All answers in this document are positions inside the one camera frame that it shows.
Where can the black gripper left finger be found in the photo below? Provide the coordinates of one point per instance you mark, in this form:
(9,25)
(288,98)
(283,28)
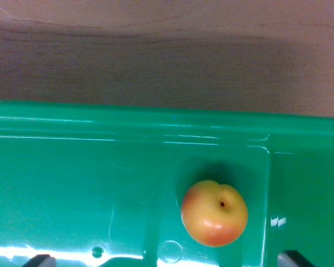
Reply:
(41,261)

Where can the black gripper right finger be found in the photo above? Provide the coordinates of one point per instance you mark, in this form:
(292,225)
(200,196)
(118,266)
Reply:
(292,261)

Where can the yellow orange peach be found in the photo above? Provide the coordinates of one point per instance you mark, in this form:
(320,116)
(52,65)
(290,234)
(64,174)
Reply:
(214,213)

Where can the green plastic bin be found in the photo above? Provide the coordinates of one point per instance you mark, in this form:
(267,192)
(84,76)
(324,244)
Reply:
(100,180)

